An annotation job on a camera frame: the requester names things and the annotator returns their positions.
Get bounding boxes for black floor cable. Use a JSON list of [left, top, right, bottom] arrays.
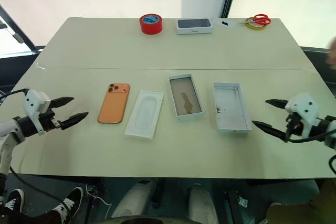
[[9, 165, 73, 213]]

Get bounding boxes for person's bare hand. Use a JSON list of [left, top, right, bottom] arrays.
[[325, 36, 336, 65]]

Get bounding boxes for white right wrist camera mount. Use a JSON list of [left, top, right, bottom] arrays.
[[284, 92, 320, 138]]

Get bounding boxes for red tape roll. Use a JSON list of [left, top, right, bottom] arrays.
[[139, 13, 164, 36]]

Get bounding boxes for black cable loop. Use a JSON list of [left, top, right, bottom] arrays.
[[329, 153, 336, 176]]

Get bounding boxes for yellow tape roll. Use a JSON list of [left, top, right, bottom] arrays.
[[245, 17, 266, 30]]

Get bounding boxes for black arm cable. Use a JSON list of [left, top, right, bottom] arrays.
[[285, 119, 336, 144], [0, 88, 28, 107]]

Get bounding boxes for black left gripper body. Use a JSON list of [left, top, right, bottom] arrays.
[[39, 110, 62, 132]]

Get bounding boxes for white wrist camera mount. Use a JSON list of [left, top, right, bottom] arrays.
[[22, 89, 51, 135], [284, 92, 320, 138]]

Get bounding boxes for boxed phone package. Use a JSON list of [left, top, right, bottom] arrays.
[[175, 18, 214, 36]]

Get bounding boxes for thin white floor cable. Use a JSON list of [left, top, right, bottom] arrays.
[[86, 184, 113, 213]]

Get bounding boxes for orange smartphone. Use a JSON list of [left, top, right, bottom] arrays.
[[97, 82, 131, 125]]

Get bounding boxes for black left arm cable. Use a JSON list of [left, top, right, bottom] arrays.
[[0, 88, 28, 107]]

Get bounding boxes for white robot leg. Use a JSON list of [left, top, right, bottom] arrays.
[[187, 184, 220, 224], [111, 178, 159, 220]]

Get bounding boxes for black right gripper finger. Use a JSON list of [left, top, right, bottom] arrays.
[[251, 120, 288, 143], [265, 99, 289, 110]]

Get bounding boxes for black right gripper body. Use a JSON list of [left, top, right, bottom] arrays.
[[285, 112, 303, 141]]

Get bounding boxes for white box with brown inside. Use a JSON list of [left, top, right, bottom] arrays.
[[168, 73, 206, 120]]

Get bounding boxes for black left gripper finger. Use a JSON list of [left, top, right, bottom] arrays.
[[60, 111, 89, 131], [49, 97, 75, 109]]

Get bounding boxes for black slanted stand bar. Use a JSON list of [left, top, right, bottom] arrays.
[[0, 4, 46, 52]]

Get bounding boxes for black and white sneaker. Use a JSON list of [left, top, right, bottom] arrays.
[[1, 188, 26, 214], [50, 186, 85, 222]]

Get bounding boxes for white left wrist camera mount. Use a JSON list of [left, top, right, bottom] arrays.
[[22, 89, 51, 135]]

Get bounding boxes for red-handled scissors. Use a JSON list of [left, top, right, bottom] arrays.
[[238, 14, 272, 27]]

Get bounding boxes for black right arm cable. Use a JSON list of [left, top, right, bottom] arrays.
[[285, 119, 336, 144]]

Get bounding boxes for white moulded insert tray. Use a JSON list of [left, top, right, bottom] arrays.
[[124, 89, 165, 140]]

